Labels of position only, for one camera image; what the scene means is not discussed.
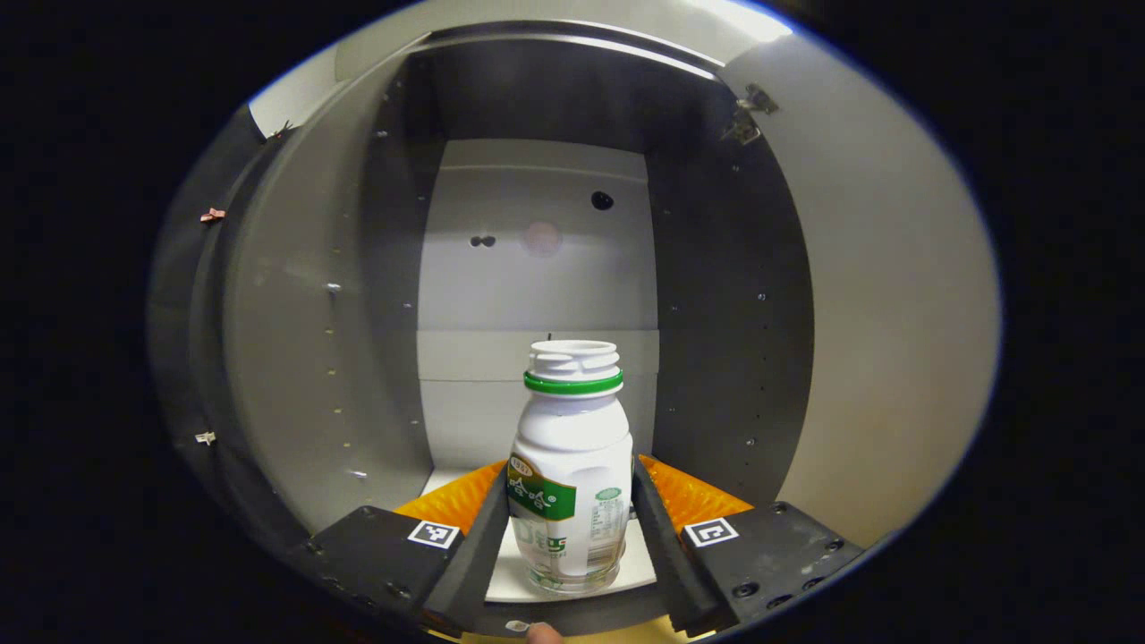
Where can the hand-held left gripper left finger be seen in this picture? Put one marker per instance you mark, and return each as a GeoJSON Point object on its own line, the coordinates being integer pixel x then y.
{"type": "Point", "coordinates": [479, 555]}

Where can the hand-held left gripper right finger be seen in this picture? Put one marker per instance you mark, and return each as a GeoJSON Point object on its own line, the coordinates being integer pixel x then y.
{"type": "Point", "coordinates": [666, 563]}

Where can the white plastic bottle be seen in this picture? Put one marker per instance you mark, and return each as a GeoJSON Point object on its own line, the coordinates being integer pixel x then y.
{"type": "Point", "coordinates": [572, 447]}

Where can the dark grey cabinet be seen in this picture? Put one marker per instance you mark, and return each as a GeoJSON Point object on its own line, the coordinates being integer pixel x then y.
{"type": "Point", "coordinates": [537, 286]}

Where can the beige cabinet door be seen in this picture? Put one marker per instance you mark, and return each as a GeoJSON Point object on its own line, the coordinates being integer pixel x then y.
{"type": "Point", "coordinates": [894, 313]}

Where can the metal door hinge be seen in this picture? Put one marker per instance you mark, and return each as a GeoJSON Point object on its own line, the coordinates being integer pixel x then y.
{"type": "Point", "coordinates": [750, 112]}

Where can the red clip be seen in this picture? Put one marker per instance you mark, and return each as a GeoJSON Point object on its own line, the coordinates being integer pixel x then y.
{"type": "Point", "coordinates": [214, 215]}

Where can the black binder clip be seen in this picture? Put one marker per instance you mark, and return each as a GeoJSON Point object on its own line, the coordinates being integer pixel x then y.
{"type": "Point", "coordinates": [284, 131]}

